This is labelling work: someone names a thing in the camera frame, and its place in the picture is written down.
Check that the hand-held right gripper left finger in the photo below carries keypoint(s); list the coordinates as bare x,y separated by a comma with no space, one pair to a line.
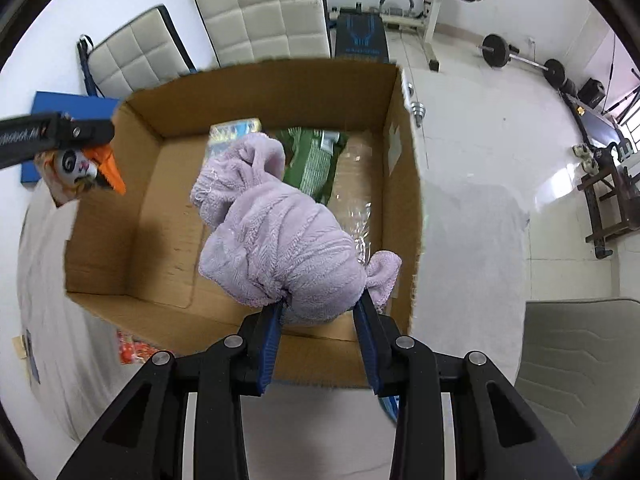
268,345

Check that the lilac fleece towel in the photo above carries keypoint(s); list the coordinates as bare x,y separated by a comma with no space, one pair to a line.
280,240

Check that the grey fleece blanket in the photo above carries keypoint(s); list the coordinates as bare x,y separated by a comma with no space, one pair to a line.
470,270

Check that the cardboard box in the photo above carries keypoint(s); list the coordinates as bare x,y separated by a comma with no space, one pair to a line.
165,200

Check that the white squat rack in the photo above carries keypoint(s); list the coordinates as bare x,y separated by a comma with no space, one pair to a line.
434,15

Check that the blue foam pad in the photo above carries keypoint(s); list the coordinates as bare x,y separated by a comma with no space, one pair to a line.
60,110

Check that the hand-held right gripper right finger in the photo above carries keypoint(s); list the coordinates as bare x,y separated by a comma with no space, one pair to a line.
367,340

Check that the black barbell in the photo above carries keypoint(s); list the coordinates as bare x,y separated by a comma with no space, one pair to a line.
525,57

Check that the holographic snack packet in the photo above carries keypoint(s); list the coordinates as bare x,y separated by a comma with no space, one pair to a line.
227,135

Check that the grey upholstered chair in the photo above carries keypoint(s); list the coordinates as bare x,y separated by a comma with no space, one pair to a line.
575,380

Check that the dark wooden stool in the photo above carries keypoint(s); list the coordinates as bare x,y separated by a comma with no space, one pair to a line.
611,200

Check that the green snack packet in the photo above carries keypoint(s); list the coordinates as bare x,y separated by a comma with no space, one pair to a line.
312,162

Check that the red patterned packet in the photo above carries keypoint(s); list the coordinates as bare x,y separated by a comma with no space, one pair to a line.
132,350

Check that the orange panda print packet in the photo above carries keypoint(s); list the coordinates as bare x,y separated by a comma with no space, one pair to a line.
80,172

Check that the blue weight bench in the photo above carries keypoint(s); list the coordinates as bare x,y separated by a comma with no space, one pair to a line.
360,35

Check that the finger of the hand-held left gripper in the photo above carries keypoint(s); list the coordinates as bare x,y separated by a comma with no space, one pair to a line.
75,132

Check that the large white quilted chair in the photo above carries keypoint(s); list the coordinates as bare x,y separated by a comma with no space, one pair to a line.
265,10

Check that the small white quilted chair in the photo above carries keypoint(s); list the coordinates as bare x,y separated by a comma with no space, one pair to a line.
132,57

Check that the clear plastic bag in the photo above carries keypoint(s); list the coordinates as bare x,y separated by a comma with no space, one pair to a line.
356,195

